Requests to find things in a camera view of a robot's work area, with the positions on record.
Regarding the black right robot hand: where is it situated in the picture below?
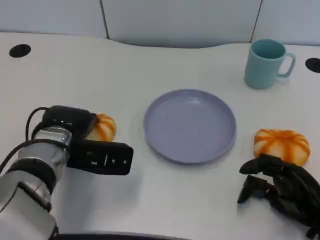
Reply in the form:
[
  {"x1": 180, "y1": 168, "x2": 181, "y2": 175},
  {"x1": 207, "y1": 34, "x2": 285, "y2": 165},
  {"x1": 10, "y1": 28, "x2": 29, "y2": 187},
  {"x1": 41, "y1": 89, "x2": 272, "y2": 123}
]
[{"x1": 236, "y1": 153, "x2": 320, "y2": 238}]

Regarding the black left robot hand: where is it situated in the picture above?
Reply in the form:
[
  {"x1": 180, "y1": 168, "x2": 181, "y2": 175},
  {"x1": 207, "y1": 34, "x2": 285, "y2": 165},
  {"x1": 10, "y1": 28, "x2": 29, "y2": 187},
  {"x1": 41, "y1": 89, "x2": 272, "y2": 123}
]
[{"x1": 42, "y1": 105, "x2": 98, "y2": 141}]

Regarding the orange white toy bread roll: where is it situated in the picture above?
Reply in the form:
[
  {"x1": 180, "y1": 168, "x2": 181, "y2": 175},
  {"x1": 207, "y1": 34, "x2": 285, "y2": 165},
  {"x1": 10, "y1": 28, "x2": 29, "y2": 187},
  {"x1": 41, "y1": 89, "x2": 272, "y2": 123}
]
[
  {"x1": 84, "y1": 113, "x2": 117, "y2": 142},
  {"x1": 253, "y1": 128, "x2": 311, "y2": 166}
]

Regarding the lilac plate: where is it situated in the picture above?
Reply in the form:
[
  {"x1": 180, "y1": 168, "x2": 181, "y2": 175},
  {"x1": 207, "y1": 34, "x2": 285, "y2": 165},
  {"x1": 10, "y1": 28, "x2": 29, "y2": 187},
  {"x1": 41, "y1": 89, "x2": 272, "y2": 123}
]
[{"x1": 143, "y1": 88, "x2": 237, "y2": 165}]

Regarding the pale green mug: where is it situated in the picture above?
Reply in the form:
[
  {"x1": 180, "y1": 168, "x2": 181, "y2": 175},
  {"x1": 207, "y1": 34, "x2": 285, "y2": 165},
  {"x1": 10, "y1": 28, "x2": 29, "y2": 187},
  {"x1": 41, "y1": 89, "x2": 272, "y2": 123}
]
[{"x1": 244, "y1": 38, "x2": 297, "y2": 90}]

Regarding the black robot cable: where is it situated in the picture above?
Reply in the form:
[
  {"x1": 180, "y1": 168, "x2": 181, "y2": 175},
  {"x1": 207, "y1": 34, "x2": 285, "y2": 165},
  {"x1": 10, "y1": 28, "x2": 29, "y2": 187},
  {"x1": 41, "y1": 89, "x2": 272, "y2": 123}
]
[
  {"x1": 24, "y1": 106, "x2": 49, "y2": 144},
  {"x1": 0, "y1": 139, "x2": 36, "y2": 174}
]

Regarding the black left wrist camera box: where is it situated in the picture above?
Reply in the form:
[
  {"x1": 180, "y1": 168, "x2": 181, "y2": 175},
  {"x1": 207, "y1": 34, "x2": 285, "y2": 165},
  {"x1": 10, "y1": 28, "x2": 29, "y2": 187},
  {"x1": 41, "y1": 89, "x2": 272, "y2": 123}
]
[{"x1": 66, "y1": 139, "x2": 134, "y2": 176}]

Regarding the black table cable hole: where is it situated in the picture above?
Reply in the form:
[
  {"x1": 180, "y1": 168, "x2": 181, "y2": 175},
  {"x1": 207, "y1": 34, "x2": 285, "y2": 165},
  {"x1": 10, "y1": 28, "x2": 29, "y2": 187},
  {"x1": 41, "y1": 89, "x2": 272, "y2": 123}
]
[
  {"x1": 8, "y1": 44, "x2": 32, "y2": 58},
  {"x1": 304, "y1": 57, "x2": 320, "y2": 73}
]

